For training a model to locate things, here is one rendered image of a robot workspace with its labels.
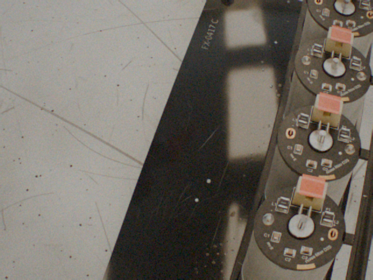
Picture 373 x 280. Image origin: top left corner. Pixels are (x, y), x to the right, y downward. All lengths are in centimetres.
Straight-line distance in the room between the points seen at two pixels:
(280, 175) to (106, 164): 8
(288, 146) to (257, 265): 3
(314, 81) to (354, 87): 1
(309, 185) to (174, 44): 13
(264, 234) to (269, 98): 10
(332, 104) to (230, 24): 10
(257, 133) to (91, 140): 6
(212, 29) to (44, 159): 8
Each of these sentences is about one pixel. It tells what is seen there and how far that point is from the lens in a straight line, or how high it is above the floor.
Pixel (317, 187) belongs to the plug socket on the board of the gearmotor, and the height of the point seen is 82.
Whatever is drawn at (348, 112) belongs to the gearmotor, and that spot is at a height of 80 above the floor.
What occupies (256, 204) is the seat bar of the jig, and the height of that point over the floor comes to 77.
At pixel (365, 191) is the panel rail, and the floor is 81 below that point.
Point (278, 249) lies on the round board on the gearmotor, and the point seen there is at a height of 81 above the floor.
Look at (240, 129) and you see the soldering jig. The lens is 27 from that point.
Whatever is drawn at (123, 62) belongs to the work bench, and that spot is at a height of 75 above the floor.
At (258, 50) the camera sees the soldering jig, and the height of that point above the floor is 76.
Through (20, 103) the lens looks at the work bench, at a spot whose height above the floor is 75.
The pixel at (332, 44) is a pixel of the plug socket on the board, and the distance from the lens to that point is 23.
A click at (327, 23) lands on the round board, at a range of 24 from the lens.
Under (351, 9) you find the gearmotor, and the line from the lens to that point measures 25.
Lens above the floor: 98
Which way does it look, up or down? 55 degrees down
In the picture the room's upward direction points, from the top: 5 degrees clockwise
